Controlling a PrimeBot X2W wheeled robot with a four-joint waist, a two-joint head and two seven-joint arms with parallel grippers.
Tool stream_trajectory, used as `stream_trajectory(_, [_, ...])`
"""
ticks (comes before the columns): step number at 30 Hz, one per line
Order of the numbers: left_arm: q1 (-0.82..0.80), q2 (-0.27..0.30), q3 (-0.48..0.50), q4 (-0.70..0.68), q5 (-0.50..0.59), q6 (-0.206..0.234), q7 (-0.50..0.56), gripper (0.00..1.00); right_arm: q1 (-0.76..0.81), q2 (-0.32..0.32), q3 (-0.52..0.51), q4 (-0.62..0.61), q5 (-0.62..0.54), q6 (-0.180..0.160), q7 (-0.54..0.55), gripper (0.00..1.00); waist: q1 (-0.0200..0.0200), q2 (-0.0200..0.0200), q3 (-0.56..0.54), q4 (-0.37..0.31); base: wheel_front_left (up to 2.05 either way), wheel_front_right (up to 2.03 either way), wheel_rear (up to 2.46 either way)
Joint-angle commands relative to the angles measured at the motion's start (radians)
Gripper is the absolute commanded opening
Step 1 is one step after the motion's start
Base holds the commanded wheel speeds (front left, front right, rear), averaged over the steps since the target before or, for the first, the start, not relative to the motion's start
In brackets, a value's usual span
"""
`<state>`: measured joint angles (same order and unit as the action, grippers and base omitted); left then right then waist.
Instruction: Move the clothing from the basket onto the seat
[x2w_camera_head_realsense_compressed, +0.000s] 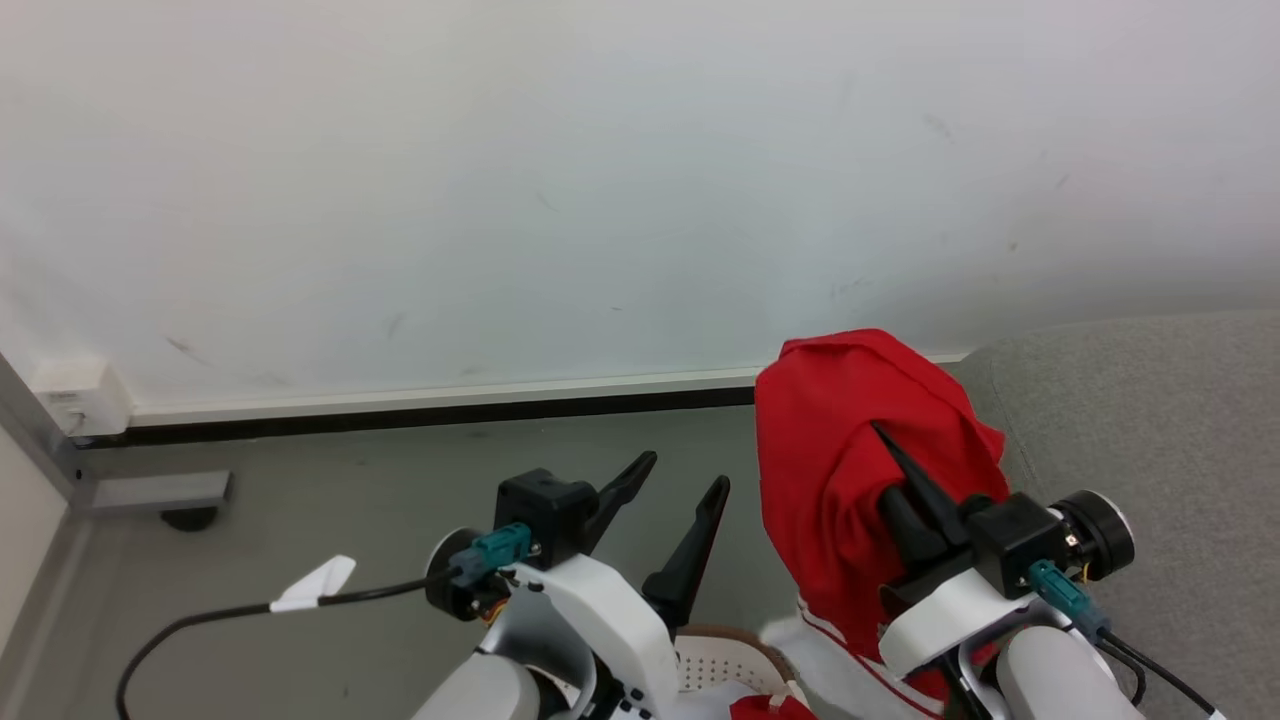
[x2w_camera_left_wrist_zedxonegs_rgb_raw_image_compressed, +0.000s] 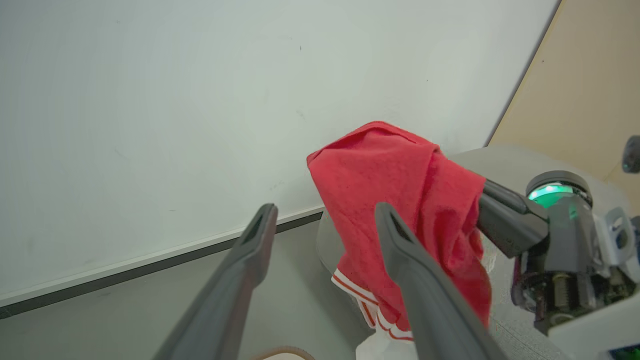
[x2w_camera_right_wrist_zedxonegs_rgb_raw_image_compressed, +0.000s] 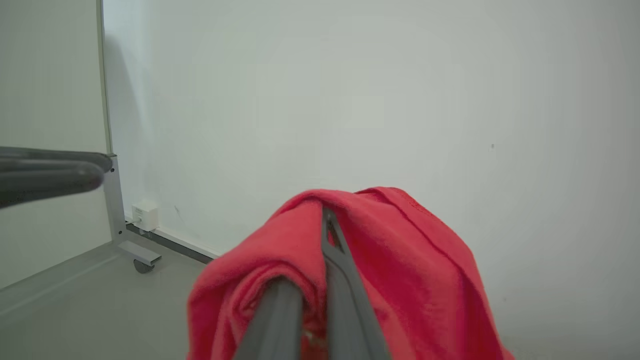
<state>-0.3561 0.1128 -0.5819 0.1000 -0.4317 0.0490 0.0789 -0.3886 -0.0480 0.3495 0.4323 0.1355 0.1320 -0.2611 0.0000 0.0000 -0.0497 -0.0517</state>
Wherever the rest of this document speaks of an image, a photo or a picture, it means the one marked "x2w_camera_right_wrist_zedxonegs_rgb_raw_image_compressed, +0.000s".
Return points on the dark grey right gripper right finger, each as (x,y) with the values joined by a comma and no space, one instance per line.
(345,305)

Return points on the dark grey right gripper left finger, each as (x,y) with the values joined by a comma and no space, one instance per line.
(272,325)

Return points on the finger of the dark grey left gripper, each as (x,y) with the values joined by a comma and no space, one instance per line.
(50,156)
(47,184)

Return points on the red fleece garment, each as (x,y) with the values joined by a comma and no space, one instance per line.
(415,270)

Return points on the white rolling partition board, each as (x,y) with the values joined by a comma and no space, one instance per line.
(50,125)

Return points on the white wall power adapter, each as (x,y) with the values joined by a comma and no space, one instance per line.
(145,215)

